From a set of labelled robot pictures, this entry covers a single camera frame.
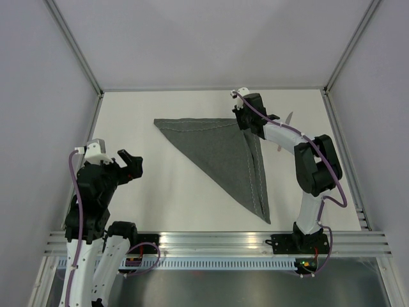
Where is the grey cloth napkin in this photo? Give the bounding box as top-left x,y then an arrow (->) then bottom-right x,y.
153,118 -> 271,224

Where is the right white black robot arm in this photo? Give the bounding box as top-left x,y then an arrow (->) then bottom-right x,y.
231,88 -> 347,255

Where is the aluminium front rail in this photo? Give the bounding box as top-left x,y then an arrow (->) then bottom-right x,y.
44,230 -> 392,256

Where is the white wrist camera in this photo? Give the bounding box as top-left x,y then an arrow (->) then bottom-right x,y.
230,87 -> 250,109
74,138 -> 113,165

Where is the white slotted cable duct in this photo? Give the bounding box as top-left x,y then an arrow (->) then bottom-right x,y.
56,257 -> 297,270

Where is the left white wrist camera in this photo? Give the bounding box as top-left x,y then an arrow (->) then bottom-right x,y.
74,138 -> 113,165

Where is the right aluminium frame post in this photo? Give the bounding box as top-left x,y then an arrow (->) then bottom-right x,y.
322,0 -> 383,96

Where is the pink handled knife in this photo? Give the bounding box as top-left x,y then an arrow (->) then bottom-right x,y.
277,111 -> 293,152

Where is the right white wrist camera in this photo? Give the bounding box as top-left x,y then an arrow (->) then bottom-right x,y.
230,87 -> 250,109

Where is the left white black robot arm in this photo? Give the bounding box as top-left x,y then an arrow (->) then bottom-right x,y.
60,150 -> 143,306

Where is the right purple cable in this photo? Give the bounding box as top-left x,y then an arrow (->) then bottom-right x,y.
231,91 -> 348,278

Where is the left aluminium frame post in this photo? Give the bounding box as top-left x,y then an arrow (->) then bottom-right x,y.
43,0 -> 104,97

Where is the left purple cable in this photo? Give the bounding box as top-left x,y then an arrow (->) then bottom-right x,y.
65,150 -> 88,307

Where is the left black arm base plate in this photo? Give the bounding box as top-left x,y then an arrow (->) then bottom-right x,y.
127,233 -> 160,255

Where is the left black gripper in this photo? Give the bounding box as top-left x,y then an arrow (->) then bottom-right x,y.
96,148 -> 143,205

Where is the purple cable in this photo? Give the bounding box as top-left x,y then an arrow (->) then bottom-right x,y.
65,150 -> 88,307
231,91 -> 348,278

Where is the aluminium frame post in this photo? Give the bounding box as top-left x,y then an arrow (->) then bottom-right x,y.
322,0 -> 383,96
43,0 -> 104,97

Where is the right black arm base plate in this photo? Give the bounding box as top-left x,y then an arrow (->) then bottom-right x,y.
265,233 -> 330,255

